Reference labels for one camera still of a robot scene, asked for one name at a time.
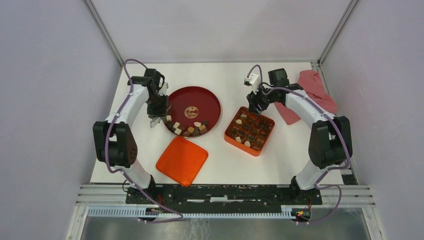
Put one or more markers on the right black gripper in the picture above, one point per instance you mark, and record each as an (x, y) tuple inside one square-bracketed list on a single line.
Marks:
[(253, 100)]

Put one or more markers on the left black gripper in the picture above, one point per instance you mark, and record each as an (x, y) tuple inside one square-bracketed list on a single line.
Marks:
[(161, 111)]

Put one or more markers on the metal serving tongs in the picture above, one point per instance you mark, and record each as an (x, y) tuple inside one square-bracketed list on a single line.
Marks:
[(162, 118)]

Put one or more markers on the orange compartment chocolate box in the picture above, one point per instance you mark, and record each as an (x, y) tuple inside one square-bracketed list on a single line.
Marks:
[(255, 128)]

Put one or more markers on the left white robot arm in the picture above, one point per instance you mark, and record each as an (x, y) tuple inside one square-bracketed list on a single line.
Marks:
[(114, 142)]

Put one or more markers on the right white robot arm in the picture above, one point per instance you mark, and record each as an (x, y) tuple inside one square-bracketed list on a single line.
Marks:
[(330, 142)]

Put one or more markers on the round dark red plate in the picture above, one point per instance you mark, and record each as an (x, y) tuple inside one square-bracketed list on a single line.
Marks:
[(193, 104)]

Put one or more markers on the pink cloth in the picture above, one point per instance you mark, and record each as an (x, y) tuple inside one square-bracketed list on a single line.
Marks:
[(312, 83)]

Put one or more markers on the orange box lid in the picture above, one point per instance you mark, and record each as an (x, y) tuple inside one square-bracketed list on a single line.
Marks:
[(181, 161)]

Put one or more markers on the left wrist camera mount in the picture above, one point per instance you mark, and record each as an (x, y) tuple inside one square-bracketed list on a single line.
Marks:
[(164, 88)]

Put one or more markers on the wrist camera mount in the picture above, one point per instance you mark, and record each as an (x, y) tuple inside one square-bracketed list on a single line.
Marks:
[(253, 80), (164, 88)]

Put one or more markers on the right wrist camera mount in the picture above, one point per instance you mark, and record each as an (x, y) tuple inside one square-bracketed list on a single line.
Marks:
[(253, 80)]

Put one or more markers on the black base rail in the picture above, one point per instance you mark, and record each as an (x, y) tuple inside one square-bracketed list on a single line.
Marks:
[(232, 199)]

